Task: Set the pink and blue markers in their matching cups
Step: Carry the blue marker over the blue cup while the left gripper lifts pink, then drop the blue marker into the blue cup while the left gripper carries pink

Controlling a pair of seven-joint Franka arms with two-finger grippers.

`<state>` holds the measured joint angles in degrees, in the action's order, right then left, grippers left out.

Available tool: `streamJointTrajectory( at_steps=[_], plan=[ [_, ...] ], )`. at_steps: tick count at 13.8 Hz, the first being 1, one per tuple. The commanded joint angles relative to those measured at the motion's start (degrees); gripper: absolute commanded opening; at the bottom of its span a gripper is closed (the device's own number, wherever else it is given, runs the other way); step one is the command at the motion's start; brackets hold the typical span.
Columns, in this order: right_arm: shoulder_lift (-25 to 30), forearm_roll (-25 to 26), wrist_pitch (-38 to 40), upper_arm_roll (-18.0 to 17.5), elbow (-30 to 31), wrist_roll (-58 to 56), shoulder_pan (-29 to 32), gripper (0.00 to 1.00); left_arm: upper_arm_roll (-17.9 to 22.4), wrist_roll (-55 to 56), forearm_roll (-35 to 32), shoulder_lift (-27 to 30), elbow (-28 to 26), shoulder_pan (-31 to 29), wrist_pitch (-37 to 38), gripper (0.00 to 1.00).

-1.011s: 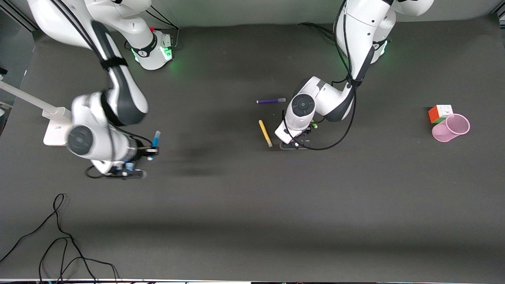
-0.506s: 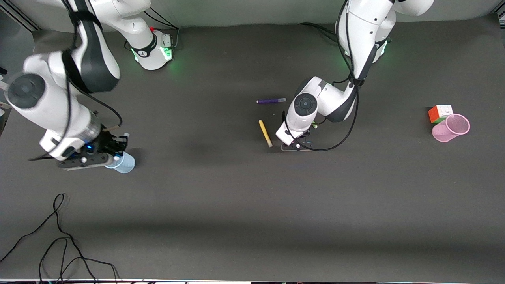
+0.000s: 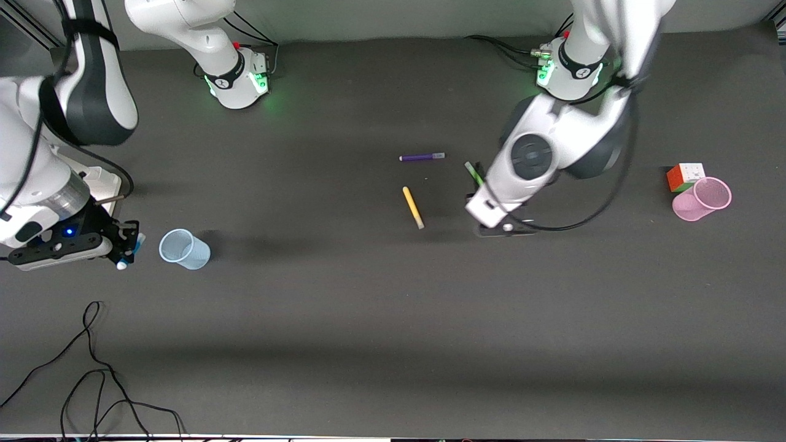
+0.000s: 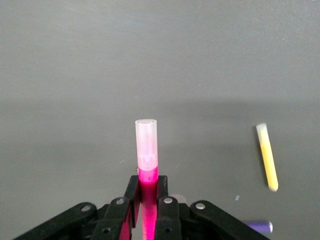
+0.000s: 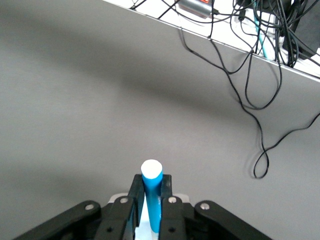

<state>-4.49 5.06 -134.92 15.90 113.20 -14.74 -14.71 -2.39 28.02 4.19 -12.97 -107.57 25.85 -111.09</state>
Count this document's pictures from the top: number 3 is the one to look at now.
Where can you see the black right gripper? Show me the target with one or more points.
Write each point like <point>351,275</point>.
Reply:
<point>98,219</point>

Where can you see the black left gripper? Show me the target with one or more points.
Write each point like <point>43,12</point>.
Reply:
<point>479,169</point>

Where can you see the blue marker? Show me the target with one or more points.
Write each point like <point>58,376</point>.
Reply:
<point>121,266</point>

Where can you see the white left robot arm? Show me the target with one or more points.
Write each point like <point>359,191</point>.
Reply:
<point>534,153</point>

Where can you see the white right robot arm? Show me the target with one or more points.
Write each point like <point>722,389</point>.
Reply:
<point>24,172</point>

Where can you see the light blue plastic cup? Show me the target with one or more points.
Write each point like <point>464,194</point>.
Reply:
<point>184,252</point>

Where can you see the green marker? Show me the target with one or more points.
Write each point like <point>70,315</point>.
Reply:
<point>473,173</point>

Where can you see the yellow marker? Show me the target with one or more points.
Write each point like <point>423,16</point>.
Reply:
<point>412,207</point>

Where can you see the purple marker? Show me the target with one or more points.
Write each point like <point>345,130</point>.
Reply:
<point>420,157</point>

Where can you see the rubiks cube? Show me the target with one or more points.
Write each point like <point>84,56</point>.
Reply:
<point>678,178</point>

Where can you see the pink plastic cup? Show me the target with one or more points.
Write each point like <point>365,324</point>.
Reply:
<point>691,207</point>

